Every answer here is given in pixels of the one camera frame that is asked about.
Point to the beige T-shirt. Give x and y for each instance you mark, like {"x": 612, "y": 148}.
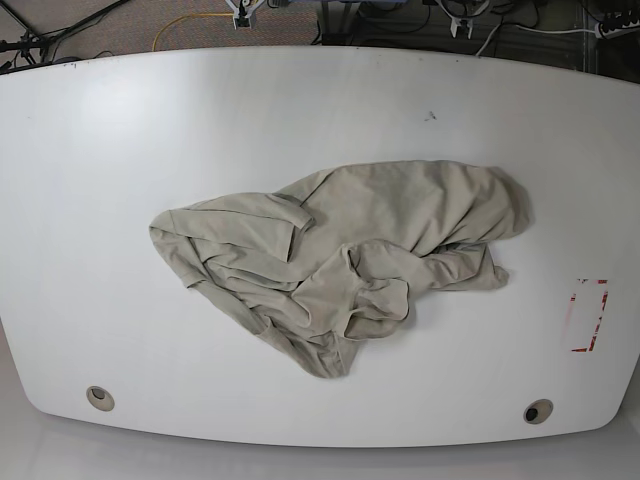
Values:
{"x": 335, "y": 258}

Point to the red tape rectangle marker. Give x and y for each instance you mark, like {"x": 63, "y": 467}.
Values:
{"x": 588, "y": 303}

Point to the white power strip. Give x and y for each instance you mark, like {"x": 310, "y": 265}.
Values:
{"x": 618, "y": 24}

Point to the black tripod legs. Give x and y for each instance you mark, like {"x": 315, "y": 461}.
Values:
{"x": 36, "y": 49}

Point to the right-arm wrist camera box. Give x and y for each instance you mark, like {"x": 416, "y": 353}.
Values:
{"x": 243, "y": 21}

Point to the left-arm wrist camera box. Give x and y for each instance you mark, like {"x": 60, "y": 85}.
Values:
{"x": 462, "y": 27}

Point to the left table cable grommet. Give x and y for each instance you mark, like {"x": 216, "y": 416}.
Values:
{"x": 100, "y": 398}

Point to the table cable grommet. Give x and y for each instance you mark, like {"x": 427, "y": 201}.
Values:
{"x": 100, "y": 398}
{"x": 538, "y": 411}

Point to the right table cable grommet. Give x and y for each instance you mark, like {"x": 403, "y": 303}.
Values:
{"x": 538, "y": 411}

